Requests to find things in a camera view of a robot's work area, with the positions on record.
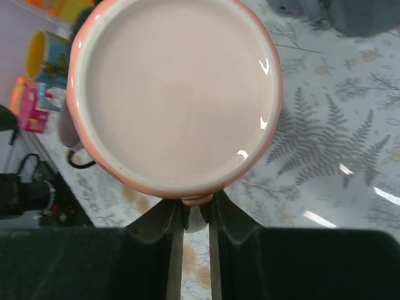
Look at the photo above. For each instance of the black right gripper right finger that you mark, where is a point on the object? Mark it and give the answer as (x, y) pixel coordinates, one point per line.
(250, 261)

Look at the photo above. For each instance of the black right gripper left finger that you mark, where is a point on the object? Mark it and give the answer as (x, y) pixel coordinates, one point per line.
(140, 261)

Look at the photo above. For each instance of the mauve pink mug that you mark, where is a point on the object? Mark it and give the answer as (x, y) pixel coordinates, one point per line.
(70, 137)

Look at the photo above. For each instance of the peach pink mug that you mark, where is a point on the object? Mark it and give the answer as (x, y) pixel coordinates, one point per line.
(175, 99)

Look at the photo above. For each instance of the blue butterfly mug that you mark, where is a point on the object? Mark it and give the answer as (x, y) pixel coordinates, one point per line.
(47, 64)

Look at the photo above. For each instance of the teal grey mug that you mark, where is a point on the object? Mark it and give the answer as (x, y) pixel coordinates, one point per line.
(362, 18)

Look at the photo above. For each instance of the clear acrylic tray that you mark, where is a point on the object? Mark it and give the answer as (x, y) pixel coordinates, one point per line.
(348, 201)

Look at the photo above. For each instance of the floral table mat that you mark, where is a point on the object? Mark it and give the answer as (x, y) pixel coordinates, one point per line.
(341, 106)

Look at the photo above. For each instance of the orange pink candy box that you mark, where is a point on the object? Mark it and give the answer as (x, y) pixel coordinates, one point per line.
(26, 106)

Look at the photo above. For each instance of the colourful sponge packs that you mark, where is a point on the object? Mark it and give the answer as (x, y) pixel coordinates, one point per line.
(66, 10)

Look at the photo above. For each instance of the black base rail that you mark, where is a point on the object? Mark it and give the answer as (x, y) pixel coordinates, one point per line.
(33, 192)

